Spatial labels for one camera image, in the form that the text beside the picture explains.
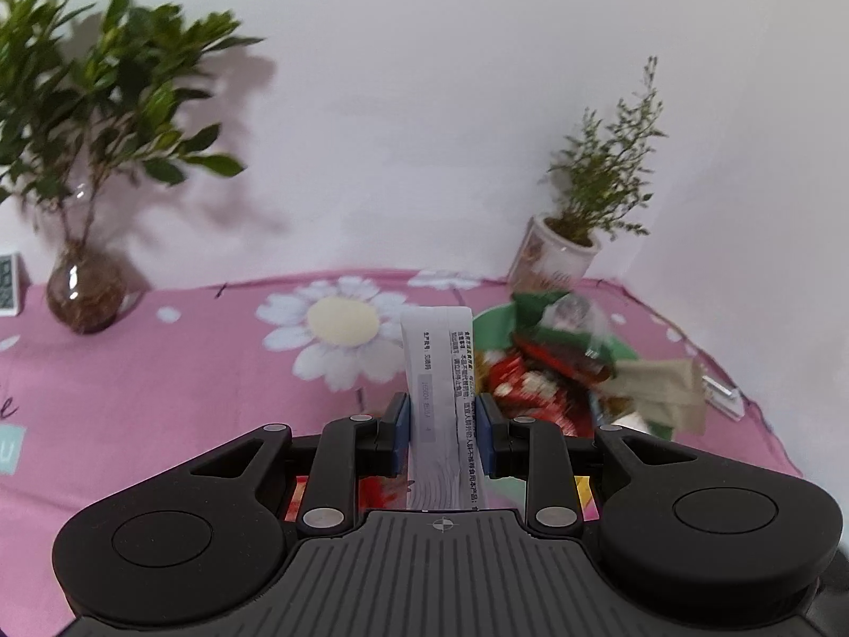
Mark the green plastic bowl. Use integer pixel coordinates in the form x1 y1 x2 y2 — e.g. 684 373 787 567
472 302 678 442

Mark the leafy plant in glass vase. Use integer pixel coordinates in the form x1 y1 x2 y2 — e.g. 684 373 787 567
0 0 266 334

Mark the small white packet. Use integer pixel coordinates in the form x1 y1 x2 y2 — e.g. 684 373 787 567
701 375 742 420

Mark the green and clear snack bag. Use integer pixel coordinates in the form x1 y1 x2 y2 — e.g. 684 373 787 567
509 290 611 373

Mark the white digital clock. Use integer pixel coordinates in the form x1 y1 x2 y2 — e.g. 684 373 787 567
0 252 24 317

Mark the thin plant in white pot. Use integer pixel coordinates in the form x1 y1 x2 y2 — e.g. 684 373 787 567
507 56 668 289

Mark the pink floral bedsheet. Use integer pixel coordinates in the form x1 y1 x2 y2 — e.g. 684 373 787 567
0 269 807 612

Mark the red candy packet with figures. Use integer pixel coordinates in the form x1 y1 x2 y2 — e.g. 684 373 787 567
284 474 407 524

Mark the white sachet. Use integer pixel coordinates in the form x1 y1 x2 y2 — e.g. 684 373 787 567
400 307 490 513

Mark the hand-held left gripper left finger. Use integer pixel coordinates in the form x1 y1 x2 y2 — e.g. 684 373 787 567
191 391 410 537

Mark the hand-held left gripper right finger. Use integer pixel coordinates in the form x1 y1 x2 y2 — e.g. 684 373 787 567
478 391 699 538

